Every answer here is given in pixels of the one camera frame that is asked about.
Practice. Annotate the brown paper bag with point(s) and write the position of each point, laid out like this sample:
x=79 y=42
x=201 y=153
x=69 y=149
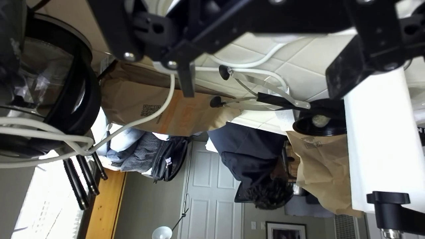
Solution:
x=321 y=167

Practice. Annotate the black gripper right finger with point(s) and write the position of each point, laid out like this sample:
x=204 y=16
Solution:
x=381 y=46

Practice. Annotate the white double kitchen sink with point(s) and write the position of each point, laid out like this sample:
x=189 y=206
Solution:
x=385 y=148

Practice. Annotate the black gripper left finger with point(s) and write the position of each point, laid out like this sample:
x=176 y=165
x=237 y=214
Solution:
x=160 y=39

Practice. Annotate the white panel door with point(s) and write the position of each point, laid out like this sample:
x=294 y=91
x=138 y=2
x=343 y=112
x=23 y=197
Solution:
x=209 y=193

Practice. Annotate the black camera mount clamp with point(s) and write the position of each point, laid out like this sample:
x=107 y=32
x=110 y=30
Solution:
x=394 y=218

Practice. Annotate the cardboard box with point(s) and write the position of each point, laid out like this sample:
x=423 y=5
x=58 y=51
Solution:
x=132 y=94

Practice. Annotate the person in dark clothes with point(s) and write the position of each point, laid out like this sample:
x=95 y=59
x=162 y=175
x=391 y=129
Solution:
x=256 y=160

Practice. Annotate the black coffee maker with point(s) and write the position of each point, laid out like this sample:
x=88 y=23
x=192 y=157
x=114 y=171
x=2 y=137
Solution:
x=46 y=72

